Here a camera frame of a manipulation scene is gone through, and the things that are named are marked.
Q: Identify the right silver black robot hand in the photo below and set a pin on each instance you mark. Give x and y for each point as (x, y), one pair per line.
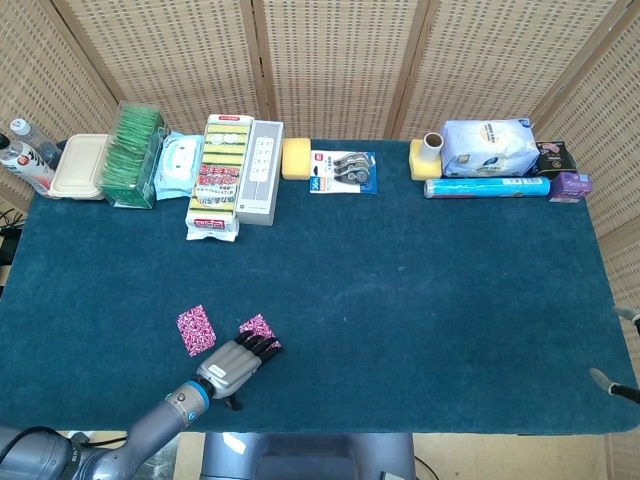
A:
(639, 360)

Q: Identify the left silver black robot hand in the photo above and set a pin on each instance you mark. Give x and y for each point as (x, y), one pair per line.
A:
(230, 367)

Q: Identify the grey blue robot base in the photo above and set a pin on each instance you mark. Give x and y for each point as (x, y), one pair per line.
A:
(300, 455)

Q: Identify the shiny metal floor plate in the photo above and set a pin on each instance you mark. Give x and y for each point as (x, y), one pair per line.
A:
(162, 467)

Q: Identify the teal carpet table mat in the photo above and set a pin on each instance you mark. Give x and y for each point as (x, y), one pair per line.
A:
(375, 300)

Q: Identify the small purple box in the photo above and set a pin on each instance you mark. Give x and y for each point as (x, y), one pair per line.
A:
(570, 186)

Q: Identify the yellow green sponge multipack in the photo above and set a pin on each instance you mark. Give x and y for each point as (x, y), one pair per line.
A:
(217, 175)

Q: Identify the white power strip box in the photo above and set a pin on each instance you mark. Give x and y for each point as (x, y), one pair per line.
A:
(260, 175)

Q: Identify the light blue wet wipes pack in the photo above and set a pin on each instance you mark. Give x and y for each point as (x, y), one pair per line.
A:
(175, 165)

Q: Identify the black box pink print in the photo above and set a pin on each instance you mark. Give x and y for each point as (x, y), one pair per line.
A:
(555, 160)

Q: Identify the plain yellow sponge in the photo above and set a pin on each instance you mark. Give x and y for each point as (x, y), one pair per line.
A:
(420, 169)
(296, 160)

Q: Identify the correction tape blister pack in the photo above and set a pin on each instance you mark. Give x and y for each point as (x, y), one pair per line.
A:
(345, 172)

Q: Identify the blue plastic wrap roll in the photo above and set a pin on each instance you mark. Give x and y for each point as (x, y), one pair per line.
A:
(487, 187)

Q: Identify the green tea bag box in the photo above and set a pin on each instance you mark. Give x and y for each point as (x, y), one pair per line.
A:
(130, 160)

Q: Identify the beige lidded lunch box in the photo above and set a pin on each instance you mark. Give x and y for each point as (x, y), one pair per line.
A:
(77, 167)

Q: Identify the blue white tissue pack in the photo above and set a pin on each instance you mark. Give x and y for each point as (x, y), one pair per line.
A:
(490, 147)

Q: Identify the white bottle red black label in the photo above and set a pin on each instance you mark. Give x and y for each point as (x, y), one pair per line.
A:
(25, 165)

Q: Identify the white roll cardboard core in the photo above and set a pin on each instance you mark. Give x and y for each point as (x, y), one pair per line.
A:
(433, 147)

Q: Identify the clear bottle white cap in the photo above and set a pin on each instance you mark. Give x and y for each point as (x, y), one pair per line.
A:
(27, 135)

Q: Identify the woven wooden folding screen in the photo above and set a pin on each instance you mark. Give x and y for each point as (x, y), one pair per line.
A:
(340, 65)

